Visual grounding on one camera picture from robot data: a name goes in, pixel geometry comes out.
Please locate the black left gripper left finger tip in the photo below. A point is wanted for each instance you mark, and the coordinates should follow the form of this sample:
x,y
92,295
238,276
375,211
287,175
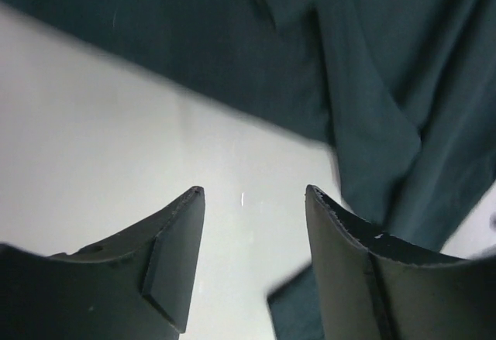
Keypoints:
x,y
135,284

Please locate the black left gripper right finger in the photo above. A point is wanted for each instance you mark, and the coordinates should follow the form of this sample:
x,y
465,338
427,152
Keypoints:
x,y
373,285

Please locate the black t shirt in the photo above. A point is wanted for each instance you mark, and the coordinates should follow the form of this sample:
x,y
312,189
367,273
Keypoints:
x,y
112,109

